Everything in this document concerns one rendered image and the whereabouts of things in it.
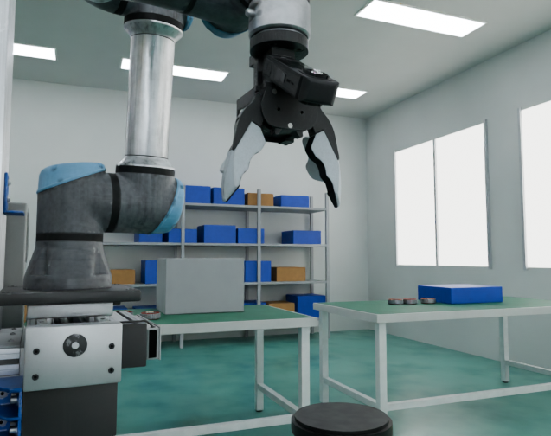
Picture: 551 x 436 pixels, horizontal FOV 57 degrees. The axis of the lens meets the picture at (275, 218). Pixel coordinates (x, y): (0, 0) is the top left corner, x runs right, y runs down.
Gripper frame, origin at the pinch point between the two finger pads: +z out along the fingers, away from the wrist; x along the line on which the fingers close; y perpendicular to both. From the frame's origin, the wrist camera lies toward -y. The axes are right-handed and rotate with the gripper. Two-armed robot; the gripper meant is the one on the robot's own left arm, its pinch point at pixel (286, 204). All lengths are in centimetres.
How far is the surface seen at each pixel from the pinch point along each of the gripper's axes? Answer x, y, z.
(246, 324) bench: -80, 207, 43
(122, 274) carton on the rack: -69, 571, 27
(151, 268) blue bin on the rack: -103, 566, 20
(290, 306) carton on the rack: -285, 554, 72
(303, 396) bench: -115, 208, 85
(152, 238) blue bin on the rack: -103, 566, -17
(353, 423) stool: -69, 89, 59
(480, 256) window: -425, 360, 5
